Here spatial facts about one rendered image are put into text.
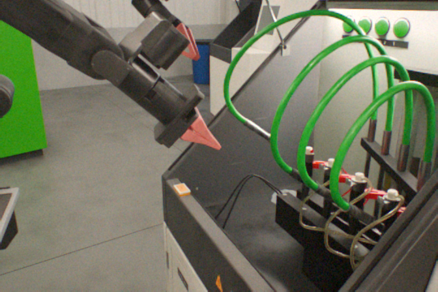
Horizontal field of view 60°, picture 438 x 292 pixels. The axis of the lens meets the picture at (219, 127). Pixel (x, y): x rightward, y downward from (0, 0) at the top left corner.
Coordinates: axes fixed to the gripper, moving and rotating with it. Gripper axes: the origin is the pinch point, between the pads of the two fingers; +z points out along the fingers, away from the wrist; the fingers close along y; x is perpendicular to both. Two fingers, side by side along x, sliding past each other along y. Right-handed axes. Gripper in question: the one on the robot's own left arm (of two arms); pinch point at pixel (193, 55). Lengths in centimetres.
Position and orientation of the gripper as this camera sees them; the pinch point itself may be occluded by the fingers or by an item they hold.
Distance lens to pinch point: 93.6
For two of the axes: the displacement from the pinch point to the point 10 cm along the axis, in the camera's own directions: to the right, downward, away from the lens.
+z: 6.7, 7.4, -0.3
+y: 1.5, -0.9, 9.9
